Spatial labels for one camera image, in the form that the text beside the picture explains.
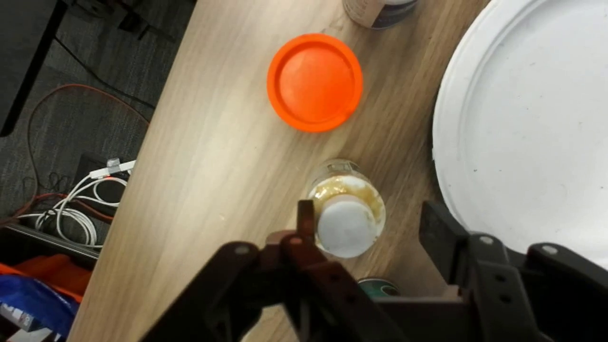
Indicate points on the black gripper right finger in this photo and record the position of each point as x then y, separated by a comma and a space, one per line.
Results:
506, 286

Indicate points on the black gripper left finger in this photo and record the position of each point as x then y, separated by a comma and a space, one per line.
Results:
304, 286

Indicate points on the small yellow-label vitamin bottle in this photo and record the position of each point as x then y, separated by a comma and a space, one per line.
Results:
348, 221

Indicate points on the yellow tub orange lid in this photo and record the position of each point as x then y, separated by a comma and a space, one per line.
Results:
314, 83

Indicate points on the white round plate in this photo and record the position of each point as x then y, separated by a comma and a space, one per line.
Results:
532, 126

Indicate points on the orange cloth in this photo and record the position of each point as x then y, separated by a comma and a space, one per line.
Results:
57, 273

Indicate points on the blue plastic bag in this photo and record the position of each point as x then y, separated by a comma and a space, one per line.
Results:
31, 305

